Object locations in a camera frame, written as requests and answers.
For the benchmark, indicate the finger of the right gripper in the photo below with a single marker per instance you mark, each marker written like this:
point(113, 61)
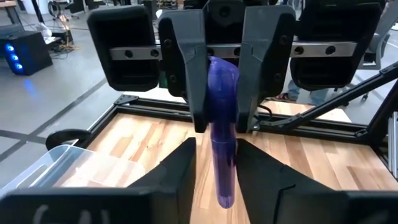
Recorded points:
point(267, 46)
point(186, 46)

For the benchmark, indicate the silver aluminium extrusion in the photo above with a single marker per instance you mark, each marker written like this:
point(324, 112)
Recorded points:
point(393, 146)

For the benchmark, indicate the person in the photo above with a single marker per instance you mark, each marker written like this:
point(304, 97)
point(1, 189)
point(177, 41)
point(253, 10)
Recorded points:
point(317, 95)

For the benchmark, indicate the clear plastic bin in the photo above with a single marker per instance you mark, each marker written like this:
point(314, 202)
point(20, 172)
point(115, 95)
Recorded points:
point(46, 174)

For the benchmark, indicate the black aluminium table frame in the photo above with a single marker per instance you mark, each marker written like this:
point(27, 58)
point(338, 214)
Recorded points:
point(149, 107)

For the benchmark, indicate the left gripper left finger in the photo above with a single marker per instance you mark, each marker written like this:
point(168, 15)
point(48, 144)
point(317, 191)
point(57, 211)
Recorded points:
point(168, 193)

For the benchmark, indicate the grey office chair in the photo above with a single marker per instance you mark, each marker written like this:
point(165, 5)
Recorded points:
point(379, 43)

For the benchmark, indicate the black tower with blue lights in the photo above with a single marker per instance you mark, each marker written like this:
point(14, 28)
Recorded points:
point(25, 53)

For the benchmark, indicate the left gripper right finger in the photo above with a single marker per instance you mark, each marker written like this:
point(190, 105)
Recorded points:
point(267, 193)

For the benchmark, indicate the thin dark purple marker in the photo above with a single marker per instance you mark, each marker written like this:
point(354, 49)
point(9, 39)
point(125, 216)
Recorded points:
point(222, 93)

